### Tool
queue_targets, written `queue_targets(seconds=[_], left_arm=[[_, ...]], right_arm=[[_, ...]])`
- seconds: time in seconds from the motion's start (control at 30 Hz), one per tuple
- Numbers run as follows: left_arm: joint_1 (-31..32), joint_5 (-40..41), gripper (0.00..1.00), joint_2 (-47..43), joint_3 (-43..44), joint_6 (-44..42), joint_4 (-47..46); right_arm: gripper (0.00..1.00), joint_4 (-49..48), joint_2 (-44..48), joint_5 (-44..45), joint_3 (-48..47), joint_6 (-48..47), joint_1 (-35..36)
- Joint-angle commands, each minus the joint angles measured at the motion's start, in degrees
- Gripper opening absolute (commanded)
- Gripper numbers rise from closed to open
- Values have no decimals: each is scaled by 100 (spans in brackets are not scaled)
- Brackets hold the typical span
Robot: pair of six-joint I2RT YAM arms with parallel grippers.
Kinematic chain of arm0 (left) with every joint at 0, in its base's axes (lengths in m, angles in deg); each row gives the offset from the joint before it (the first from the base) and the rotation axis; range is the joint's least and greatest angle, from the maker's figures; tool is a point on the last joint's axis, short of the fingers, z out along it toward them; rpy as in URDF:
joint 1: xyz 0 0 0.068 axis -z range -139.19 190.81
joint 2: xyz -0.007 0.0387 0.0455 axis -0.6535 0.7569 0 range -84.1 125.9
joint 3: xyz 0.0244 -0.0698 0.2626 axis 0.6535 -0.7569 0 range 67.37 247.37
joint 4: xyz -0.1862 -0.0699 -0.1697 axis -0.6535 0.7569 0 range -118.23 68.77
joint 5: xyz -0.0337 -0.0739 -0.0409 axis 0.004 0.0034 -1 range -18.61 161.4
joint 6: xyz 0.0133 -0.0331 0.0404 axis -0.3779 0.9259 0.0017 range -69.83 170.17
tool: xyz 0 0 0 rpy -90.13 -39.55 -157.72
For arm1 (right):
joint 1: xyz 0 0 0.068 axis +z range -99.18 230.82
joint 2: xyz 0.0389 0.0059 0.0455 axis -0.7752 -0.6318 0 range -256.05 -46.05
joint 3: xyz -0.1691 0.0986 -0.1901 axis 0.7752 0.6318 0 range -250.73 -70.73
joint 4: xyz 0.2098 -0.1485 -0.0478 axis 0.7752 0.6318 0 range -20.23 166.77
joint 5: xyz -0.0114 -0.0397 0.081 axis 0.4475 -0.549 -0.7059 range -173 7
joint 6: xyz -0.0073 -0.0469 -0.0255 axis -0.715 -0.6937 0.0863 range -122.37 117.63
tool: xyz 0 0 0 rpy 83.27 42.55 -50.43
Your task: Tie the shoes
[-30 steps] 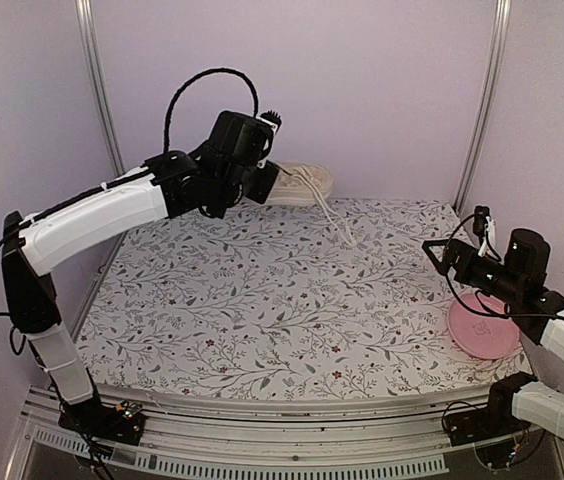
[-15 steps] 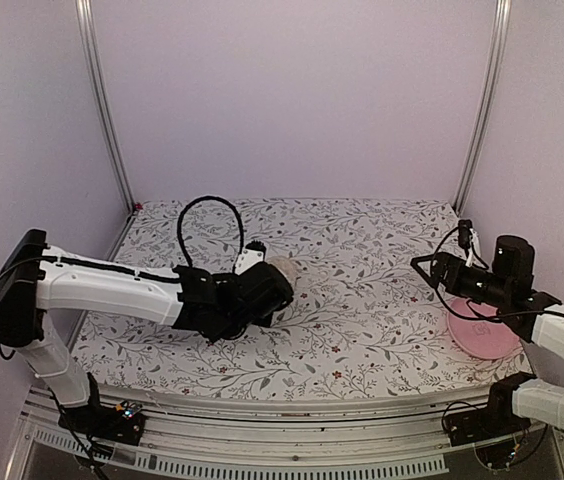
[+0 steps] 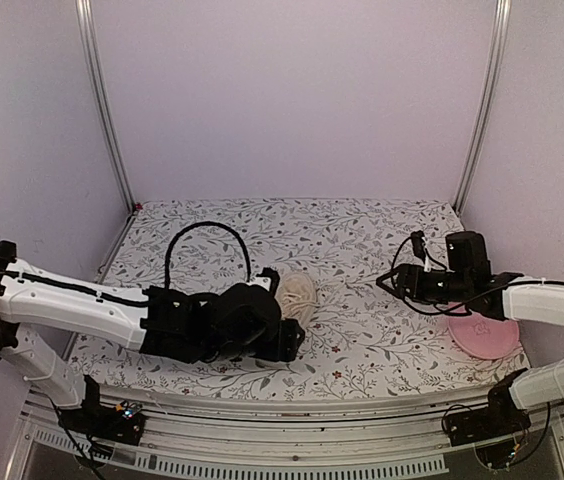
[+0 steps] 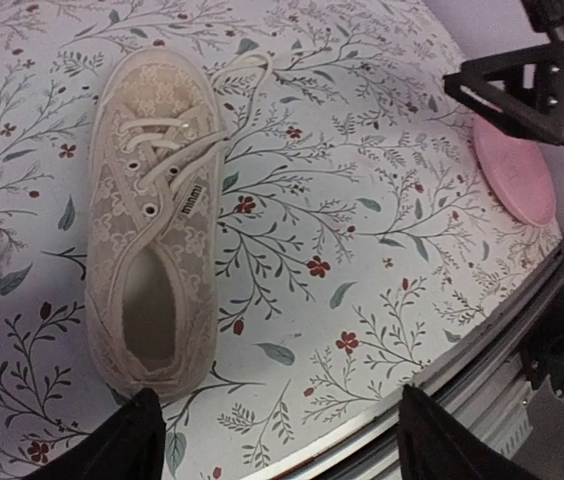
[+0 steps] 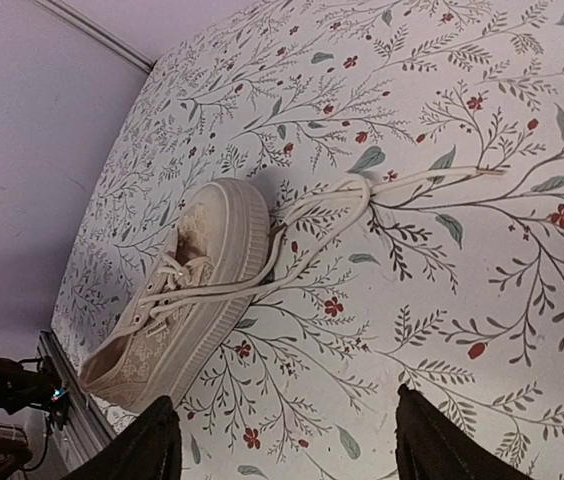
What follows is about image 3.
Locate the left aluminium frame post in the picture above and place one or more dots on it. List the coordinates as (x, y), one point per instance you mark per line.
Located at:
(95, 73)

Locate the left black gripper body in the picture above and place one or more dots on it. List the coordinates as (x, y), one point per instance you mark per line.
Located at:
(280, 348)

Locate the aluminium frame post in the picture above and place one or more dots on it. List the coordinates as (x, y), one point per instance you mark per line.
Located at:
(95, 73)
(494, 63)

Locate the cream white sneaker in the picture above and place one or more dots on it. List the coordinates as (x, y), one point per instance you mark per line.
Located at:
(297, 297)

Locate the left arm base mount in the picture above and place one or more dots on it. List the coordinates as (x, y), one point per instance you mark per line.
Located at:
(122, 423)

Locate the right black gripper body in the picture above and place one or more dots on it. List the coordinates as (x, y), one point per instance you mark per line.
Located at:
(453, 291)

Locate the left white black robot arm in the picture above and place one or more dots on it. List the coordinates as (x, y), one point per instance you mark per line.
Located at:
(150, 321)

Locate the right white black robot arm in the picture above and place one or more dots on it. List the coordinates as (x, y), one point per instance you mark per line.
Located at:
(516, 297)

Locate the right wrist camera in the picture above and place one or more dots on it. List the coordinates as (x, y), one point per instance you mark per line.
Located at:
(420, 249)

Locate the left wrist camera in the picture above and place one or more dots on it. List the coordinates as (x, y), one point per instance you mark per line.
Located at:
(268, 278)

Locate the floral patterned table mat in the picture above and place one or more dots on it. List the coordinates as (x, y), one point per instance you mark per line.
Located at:
(360, 342)

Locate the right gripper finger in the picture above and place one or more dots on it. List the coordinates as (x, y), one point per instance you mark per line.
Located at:
(395, 294)
(391, 278)

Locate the right aluminium frame post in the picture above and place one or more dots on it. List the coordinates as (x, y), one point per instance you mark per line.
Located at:
(494, 63)

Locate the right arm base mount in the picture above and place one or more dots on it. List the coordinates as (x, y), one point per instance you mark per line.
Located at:
(498, 418)

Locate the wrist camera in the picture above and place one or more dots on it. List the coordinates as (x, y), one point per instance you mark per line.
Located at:
(268, 278)
(420, 249)

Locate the aluminium front rail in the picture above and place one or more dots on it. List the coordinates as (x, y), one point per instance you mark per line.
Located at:
(191, 437)

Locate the pink round plate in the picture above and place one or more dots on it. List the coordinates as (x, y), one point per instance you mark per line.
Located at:
(484, 338)

